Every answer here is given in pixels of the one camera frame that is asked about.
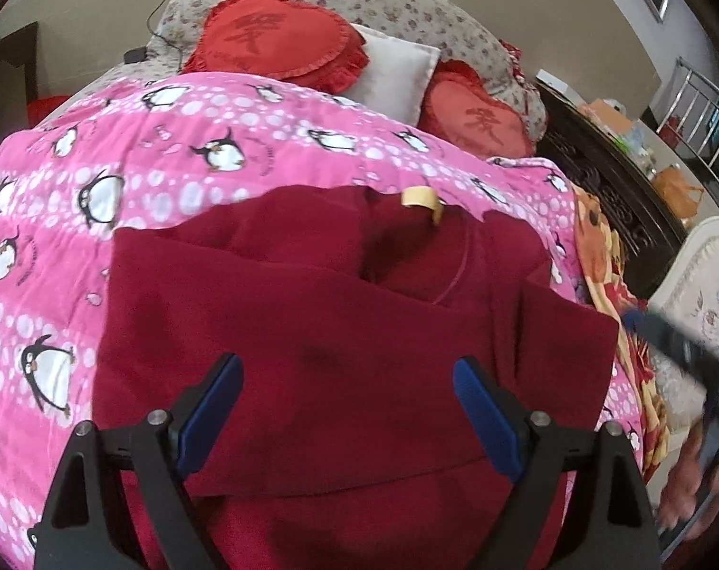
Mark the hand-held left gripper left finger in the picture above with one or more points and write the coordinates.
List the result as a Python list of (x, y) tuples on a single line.
[(216, 404)]

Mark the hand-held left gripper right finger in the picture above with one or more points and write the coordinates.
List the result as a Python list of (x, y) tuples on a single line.
[(490, 415)]

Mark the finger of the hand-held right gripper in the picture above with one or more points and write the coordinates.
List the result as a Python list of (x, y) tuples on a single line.
[(662, 332)]

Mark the dark red sweater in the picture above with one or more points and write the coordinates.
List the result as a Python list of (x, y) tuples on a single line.
[(335, 320)]

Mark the person's right hand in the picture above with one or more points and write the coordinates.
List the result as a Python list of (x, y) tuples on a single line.
[(686, 487)]

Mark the orange cartoon print blanket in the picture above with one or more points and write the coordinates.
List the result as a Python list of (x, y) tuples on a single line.
[(597, 237)]

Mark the orange bag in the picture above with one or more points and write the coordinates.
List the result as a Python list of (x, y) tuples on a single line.
[(679, 190)]

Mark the dark carved wooden cabinet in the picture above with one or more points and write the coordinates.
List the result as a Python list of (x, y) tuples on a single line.
[(609, 178)]

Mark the metal tube rack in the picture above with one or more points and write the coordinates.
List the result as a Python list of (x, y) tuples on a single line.
[(704, 113)]

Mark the cardboard box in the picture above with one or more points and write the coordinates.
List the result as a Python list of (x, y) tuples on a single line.
[(603, 114)]

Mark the pink penguin print blanket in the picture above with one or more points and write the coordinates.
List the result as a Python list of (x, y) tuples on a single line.
[(157, 148)]

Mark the white flat box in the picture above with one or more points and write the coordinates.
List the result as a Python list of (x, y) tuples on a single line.
[(552, 80)]

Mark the red heart-shaped ruffled pillow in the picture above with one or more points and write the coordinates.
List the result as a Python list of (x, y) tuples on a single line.
[(478, 119), (264, 35)]

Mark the red cloth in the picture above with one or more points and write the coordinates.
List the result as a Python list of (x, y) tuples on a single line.
[(44, 110)]

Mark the white square pillow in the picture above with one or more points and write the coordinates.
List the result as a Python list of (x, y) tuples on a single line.
[(395, 71)]

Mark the black charger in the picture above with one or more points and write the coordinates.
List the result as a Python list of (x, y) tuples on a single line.
[(136, 54)]

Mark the dark wooden desk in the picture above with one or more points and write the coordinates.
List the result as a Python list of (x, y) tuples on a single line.
[(9, 71)]

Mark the floral padded headboard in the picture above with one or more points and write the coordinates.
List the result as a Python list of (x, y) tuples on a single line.
[(407, 6)]

